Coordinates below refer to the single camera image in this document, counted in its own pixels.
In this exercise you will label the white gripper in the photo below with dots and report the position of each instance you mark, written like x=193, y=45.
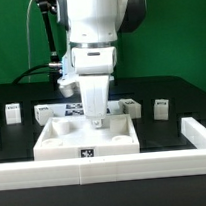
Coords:
x=94, y=67

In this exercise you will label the white square tabletop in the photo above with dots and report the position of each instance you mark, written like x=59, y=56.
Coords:
x=76, y=137

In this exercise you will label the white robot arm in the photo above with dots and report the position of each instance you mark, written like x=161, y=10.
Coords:
x=92, y=29

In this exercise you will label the fiducial marker sheet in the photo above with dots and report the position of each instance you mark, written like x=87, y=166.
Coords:
x=74, y=109

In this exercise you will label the white U-shaped fence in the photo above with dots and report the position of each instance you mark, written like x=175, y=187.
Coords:
x=111, y=168

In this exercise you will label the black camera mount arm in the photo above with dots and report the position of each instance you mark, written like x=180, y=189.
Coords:
x=49, y=7

